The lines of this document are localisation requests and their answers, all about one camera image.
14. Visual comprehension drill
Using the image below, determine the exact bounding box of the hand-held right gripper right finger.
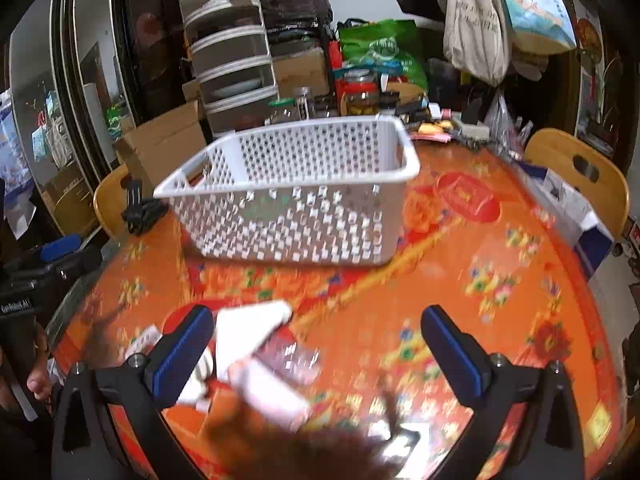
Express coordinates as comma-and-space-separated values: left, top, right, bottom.
420, 304, 586, 480

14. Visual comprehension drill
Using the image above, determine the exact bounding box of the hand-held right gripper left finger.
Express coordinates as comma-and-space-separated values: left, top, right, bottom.
50, 304, 216, 480

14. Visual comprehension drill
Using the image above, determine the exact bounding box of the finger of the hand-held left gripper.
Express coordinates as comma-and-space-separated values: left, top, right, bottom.
10, 234, 83, 273

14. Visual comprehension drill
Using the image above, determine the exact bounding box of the white and pink cloth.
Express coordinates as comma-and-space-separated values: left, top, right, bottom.
227, 359, 312, 430

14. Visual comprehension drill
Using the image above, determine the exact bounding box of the dark maroon pouch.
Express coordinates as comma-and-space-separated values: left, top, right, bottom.
254, 334, 322, 387

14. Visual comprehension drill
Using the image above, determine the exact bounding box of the white perforated plastic basket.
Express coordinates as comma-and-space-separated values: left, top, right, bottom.
153, 115, 422, 267

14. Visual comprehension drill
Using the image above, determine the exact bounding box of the person's left hand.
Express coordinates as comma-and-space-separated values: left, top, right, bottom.
24, 321, 54, 403

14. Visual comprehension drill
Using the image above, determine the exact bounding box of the wooden chair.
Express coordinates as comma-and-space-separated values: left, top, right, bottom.
523, 128, 630, 242
93, 164, 132, 239

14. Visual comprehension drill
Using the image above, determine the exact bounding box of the orange floral tablecloth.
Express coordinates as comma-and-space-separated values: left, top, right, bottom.
47, 132, 626, 480

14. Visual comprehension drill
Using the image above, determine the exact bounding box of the open cardboard box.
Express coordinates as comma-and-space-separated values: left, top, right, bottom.
114, 100, 210, 188

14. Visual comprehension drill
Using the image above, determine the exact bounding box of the framed mirror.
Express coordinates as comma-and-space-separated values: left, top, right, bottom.
7, 0, 138, 241

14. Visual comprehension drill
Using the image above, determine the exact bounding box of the white and blue box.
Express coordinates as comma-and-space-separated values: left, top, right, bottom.
517, 159, 617, 282

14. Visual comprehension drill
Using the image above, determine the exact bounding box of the clear plastic bag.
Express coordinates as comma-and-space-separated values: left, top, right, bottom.
482, 91, 523, 148

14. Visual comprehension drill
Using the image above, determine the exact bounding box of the stacked grey mesh organizer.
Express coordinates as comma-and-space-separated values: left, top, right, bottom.
179, 0, 280, 137

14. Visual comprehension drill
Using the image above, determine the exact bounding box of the clear glass jar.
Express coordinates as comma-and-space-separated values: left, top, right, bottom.
269, 98, 302, 126

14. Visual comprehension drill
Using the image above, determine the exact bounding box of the glass jar of pickles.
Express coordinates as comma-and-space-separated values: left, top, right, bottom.
340, 70, 382, 117

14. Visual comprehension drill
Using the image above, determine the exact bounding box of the brown cardboard box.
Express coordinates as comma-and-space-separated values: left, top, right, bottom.
272, 47, 332, 99

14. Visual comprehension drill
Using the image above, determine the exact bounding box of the green shopping bag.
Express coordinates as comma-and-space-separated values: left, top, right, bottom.
337, 19, 431, 93

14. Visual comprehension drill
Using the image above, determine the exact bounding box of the beige canvas tote bag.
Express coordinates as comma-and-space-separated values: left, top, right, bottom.
439, 0, 512, 87

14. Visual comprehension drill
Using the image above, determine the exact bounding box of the blue printed tote bag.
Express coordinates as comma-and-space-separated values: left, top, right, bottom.
489, 0, 579, 54

